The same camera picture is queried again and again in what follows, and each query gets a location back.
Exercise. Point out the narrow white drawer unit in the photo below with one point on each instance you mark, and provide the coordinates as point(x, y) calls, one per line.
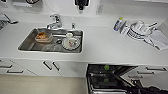
point(150, 75)

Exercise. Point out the small chrome sink knob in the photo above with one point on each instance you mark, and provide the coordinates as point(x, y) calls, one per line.
point(73, 25)

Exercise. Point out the white two-door base cabinet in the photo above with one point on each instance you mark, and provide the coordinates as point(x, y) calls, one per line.
point(63, 70)

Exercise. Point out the stainless steel dishwasher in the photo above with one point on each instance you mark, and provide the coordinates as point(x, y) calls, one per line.
point(100, 86)

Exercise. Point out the white cup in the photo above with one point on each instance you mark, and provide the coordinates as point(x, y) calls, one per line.
point(69, 37)

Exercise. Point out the steel sink basin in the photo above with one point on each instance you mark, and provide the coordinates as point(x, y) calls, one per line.
point(25, 46)

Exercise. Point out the stack of white plates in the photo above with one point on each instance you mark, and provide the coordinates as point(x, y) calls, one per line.
point(140, 30)

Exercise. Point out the blue white dish soap bottle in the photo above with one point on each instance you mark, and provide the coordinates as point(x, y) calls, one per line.
point(118, 24)

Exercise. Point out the chrome sink faucet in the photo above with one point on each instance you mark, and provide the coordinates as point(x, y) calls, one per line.
point(55, 21)

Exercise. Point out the steel paper towel dispenser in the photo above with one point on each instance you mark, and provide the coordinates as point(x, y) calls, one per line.
point(26, 1)

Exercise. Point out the white wall outlet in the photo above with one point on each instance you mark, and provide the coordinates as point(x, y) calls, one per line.
point(99, 9)

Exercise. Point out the wide white drawer unit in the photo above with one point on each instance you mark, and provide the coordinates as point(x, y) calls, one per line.
point(8, 66)

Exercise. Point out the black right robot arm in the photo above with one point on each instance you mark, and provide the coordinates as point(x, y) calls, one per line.
point(160, 91)

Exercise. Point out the bowl with orange food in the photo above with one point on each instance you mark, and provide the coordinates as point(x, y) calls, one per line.
point(43, 36)

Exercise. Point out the black wall soap dispenser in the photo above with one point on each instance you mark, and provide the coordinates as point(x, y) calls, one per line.
point(81, 3)

